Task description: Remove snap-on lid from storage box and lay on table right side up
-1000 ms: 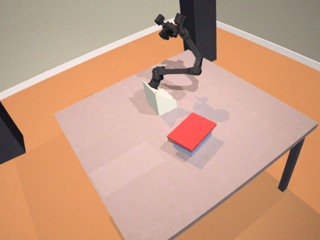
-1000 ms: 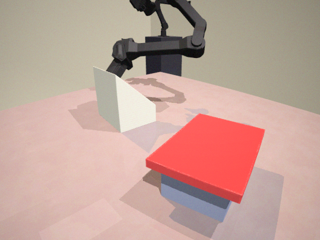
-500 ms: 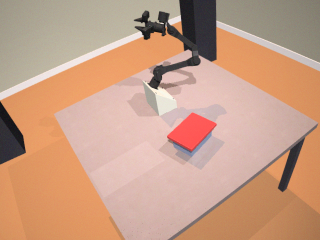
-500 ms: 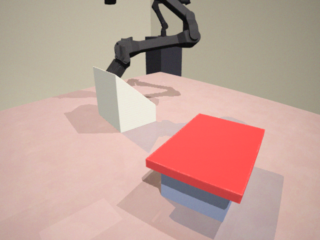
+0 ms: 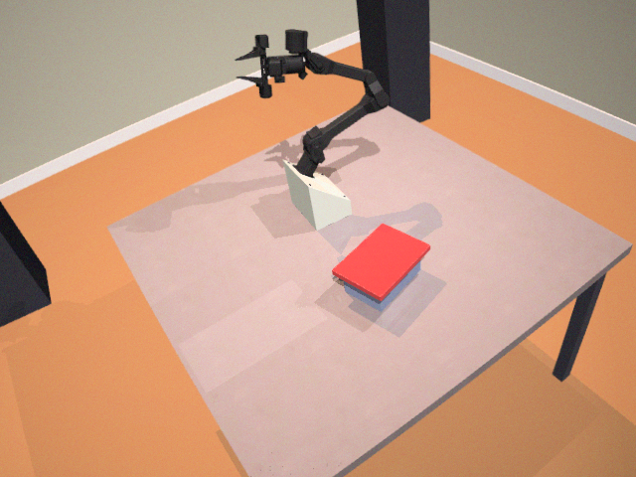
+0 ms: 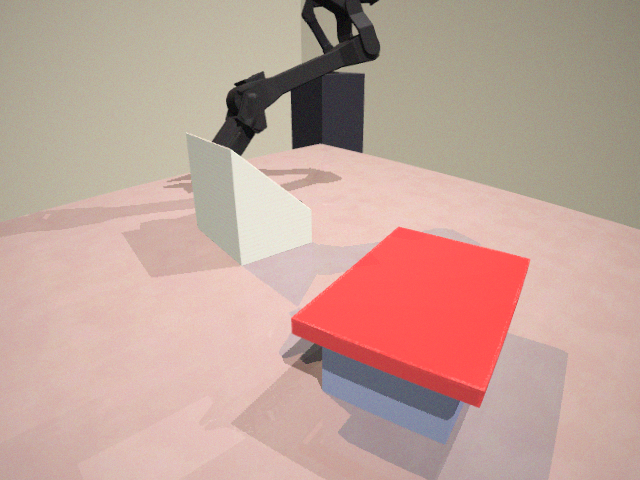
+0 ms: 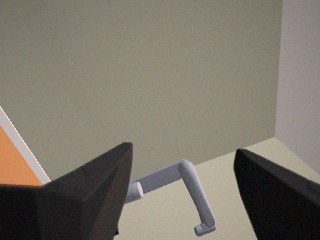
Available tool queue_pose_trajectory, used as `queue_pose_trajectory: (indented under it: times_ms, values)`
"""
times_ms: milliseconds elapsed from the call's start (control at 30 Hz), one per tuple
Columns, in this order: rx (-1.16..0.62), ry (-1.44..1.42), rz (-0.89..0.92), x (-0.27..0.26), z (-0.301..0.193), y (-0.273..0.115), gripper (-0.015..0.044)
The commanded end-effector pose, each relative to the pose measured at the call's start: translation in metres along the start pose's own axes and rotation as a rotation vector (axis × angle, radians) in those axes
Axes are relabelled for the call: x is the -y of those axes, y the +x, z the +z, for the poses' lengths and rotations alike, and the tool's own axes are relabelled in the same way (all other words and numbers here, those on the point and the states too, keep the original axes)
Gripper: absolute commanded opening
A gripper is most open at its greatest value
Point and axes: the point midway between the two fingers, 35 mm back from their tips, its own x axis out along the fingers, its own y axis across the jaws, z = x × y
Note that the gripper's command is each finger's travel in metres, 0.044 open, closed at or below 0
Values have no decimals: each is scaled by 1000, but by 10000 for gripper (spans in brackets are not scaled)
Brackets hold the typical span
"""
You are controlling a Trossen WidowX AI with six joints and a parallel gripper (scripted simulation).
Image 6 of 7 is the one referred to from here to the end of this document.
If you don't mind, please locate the red box lid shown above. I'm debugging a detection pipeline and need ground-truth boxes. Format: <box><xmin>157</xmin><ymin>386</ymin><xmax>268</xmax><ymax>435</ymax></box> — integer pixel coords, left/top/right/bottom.
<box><xmin>291</xmin><ymin>227</ymin><xmax>530</xmax><ymax>408</ymax></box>

